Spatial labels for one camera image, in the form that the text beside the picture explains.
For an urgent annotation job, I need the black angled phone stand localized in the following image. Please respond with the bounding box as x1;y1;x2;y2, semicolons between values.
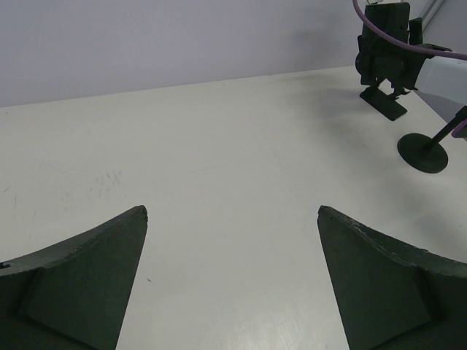
360;87;407;121

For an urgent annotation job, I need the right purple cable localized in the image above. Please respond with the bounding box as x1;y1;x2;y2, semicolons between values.
352;0;467;61

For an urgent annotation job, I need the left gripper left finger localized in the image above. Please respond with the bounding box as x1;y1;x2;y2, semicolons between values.
1;206;148;349

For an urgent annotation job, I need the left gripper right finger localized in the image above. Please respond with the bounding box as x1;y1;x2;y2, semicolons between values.
317;206;466;349

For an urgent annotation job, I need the black round-base phone stand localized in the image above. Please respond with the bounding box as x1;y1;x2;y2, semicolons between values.
397;106;466;174

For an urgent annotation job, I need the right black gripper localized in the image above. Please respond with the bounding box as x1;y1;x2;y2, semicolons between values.
355;2;425;90

